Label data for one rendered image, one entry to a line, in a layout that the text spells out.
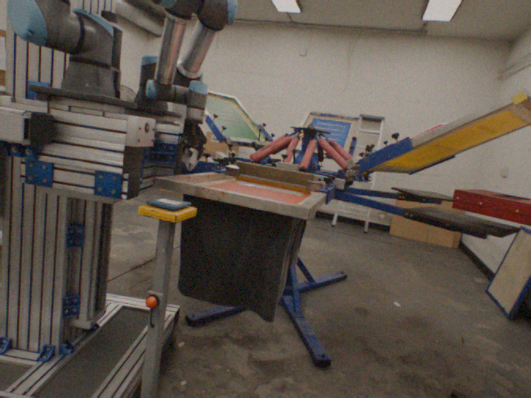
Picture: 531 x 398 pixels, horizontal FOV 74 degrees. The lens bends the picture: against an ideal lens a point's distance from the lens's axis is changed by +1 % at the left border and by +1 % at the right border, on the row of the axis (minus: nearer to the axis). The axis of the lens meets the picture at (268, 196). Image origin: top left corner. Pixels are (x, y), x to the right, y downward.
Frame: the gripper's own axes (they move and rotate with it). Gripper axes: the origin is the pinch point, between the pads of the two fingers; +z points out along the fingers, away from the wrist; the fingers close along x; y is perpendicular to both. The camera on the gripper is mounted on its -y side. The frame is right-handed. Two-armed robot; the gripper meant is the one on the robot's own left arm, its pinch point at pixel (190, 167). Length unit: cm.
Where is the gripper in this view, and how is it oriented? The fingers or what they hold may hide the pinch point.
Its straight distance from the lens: 154.9
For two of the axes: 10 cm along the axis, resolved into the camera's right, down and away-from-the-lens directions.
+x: 9.5, 1.9, -2.5
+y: -2.7, 0.8, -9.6
